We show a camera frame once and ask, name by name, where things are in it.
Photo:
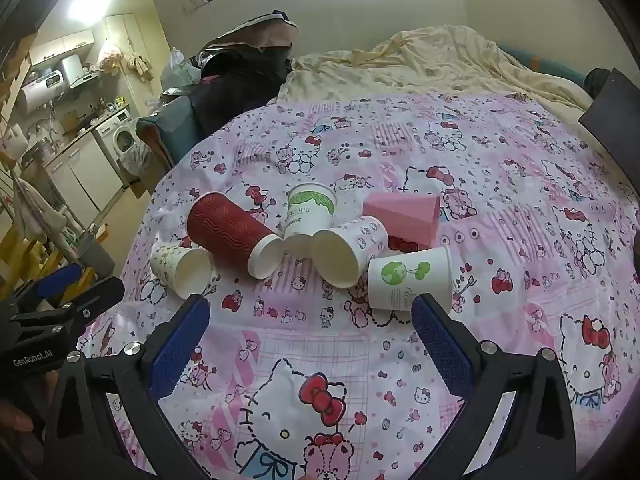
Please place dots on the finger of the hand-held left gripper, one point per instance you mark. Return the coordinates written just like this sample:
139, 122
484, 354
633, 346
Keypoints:
57, 280
97, 294

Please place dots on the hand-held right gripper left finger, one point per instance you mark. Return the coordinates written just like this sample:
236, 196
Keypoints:
177, 347

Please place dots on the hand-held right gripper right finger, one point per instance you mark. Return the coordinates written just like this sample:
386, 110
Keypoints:
442, 347

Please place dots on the white cup green tree print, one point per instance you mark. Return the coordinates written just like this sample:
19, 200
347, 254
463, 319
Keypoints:
400, 280

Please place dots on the small cream printed cup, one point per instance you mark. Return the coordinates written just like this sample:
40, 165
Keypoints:
167, 260

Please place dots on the red ribbed paper cup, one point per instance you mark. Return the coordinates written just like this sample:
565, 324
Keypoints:
225, 225

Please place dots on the pink paper cup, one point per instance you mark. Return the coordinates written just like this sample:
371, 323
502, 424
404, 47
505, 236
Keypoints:
400, 217

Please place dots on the white cup pink cartoon print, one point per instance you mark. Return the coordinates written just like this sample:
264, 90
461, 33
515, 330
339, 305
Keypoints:
362, 235

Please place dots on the white cup green leaf print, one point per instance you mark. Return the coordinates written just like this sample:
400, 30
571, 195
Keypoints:
306, 215

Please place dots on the person's left hand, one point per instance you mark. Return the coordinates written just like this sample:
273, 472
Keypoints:
14, 417

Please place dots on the grey bin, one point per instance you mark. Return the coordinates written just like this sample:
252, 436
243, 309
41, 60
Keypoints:
96, 257

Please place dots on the hanging beige cloth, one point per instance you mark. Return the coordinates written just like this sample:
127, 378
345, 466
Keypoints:
37, 210

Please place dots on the pink cartoon printed blanket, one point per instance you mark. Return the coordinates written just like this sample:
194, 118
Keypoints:
350, 360

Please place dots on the white kitchen base cabinet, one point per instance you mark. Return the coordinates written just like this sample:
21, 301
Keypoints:
82, 175

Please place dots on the white washing machine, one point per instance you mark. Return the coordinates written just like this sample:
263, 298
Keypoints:
117, 135

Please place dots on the teal chair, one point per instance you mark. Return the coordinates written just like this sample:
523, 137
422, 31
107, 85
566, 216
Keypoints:
167, 125

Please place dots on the white water heater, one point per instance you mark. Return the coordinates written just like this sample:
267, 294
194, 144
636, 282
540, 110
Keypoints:
42, 87

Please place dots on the range hood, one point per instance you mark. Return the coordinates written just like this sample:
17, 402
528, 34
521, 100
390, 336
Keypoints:
85, 80

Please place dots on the hanging pink bag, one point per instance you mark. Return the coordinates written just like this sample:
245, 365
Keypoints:
110, 57

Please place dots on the white plastic bag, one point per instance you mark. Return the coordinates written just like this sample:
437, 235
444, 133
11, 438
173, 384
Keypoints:
175, 72

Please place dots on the dark clothes pile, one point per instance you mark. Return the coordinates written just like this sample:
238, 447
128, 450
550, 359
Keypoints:
240, 75

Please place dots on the cream duvet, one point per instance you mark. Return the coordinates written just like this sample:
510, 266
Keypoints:
425, 65

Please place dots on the black flat panel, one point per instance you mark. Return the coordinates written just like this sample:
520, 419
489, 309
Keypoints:
612, 110

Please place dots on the yellow wooden frame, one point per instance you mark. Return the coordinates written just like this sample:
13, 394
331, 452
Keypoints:
22, 255

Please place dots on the cream wall cabinet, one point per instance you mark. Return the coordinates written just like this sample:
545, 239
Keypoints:
62, 45

